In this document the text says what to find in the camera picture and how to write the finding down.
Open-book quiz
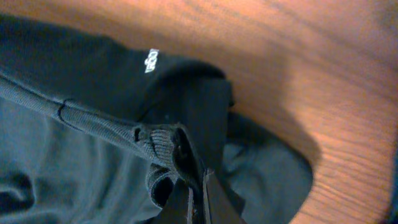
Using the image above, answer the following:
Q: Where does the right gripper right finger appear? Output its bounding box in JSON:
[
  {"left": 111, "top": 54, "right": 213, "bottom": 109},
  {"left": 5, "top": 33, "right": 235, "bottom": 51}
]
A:
[{"left": 203, "top": 169, "right": 246, "bottom": 224}]

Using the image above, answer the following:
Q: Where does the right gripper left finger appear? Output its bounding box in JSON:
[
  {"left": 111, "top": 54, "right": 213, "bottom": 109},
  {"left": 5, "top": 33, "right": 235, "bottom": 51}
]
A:
[{"left": 152, "top": 179, "right": 194, "bottom": 224}]

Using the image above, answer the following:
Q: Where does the black t-shirt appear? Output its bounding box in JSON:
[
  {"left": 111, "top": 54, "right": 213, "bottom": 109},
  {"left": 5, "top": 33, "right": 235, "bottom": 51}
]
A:
[{"left": 1, "top": 15, "right": 313, "bottom": 223}]

